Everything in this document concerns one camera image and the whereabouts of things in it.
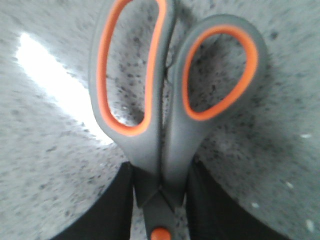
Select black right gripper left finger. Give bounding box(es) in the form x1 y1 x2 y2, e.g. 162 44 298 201
53 162 134 240

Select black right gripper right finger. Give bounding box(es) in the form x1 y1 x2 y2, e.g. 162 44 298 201
185 161 287 240

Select grey orange scissors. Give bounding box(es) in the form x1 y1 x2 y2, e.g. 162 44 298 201
89 0 267 240

